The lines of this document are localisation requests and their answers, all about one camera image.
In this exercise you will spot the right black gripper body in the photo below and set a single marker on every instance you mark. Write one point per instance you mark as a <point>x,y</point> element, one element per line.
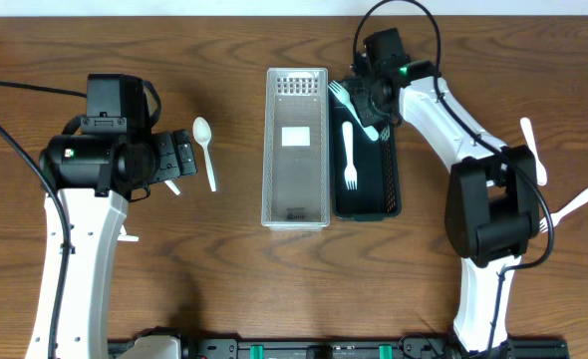
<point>370,101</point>

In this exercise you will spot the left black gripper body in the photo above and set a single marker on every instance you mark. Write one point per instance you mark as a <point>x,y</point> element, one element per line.
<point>175,157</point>

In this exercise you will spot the white plastic fork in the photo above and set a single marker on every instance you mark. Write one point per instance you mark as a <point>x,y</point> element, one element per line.
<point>342,95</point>
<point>350,172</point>
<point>576,202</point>

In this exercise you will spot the black plastic basket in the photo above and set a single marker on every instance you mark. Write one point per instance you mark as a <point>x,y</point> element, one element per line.
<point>378,194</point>

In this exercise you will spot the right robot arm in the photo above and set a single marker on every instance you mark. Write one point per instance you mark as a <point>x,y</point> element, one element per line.
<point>492,202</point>

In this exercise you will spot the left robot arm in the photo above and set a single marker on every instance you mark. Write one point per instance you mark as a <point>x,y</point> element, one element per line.
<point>93,167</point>

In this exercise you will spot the clear plastic basket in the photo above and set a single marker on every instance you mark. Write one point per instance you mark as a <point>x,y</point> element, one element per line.
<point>295,183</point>

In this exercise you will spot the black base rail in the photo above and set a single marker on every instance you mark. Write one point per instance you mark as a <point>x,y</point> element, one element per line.
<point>165,342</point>

